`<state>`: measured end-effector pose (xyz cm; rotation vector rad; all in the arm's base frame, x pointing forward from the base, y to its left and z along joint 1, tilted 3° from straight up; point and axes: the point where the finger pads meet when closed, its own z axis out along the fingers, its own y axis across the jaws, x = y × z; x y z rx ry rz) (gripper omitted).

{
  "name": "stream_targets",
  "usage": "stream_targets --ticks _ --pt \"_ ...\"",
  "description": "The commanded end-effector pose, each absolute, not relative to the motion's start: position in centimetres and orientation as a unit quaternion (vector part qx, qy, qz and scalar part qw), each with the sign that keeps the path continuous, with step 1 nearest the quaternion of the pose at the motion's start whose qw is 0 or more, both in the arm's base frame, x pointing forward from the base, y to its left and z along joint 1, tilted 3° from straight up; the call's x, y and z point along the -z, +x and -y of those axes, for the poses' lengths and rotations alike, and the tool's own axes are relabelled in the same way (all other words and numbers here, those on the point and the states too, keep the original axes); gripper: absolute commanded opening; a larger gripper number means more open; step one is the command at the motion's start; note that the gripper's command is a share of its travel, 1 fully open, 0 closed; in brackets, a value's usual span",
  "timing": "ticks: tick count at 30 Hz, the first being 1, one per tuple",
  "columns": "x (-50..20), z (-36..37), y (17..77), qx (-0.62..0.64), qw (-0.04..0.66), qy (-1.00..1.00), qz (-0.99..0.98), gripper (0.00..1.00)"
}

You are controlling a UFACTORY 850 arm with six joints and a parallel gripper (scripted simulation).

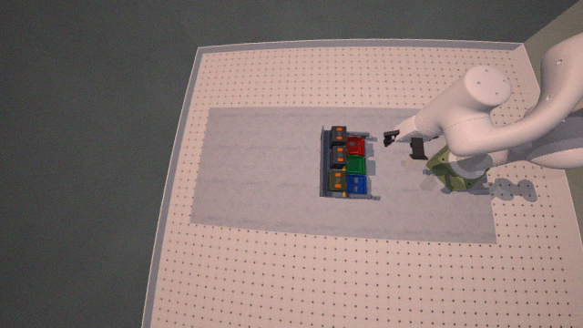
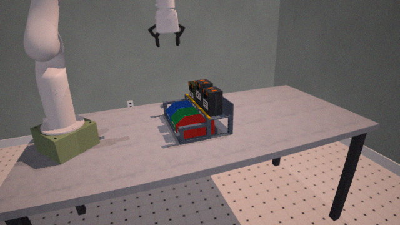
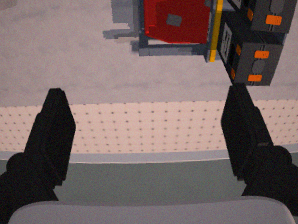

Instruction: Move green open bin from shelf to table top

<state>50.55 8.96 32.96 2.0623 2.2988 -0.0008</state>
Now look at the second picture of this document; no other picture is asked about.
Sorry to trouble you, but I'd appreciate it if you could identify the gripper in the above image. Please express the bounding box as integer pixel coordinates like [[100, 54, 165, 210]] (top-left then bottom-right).
[[148, 9, 185, 48]]

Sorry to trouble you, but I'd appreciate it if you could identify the green bin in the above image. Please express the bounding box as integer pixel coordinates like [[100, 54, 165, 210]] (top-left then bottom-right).
[[171, 106, 200, 130]]

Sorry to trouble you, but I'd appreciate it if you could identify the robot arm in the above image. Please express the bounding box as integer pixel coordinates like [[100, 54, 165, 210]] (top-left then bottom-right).
[[24, 0, 85, 136]]

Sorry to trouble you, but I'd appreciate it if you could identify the dark grey metal bin rack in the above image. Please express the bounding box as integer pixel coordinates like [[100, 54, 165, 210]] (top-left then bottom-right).
[[160, 94, 234, 145]]

